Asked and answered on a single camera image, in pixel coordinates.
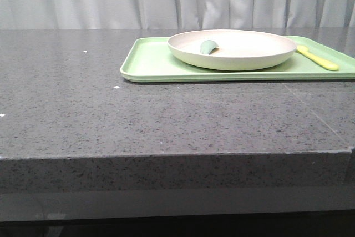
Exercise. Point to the green plastic spoon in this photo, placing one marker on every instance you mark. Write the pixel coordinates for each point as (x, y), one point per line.
(207, 46)

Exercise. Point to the light green serving tray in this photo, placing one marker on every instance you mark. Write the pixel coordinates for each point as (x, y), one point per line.
(150, 61)

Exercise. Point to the beige round plate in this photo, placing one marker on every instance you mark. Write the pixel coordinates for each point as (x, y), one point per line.
(238, 50)

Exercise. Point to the yellow plastic fork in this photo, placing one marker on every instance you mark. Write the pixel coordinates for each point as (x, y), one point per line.
(326, 64)

